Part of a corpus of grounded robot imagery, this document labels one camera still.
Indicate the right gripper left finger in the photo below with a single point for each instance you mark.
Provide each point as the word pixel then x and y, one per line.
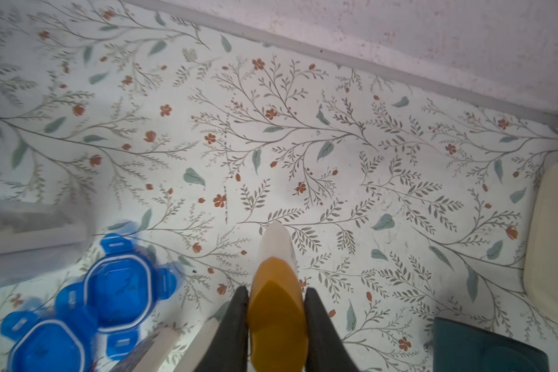
pixel 228 350

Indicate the clear plastic container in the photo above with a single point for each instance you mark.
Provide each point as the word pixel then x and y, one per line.
pixel 38 239

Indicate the cream box with green window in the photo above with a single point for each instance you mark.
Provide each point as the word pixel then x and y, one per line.
pixel 540 277

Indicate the blue lid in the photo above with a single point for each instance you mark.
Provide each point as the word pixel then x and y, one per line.
pixel 118 293
pixel 48 343

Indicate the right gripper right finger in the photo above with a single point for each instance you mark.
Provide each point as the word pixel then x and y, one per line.
pixel 326 351

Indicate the upper right blue lid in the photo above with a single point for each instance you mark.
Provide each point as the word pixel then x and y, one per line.
pixel 118 293

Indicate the teal alarm clock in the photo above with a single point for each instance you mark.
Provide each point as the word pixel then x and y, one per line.
pixel 457 346

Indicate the lower middle blue lid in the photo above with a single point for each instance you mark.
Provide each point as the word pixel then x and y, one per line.
pixel 48 343

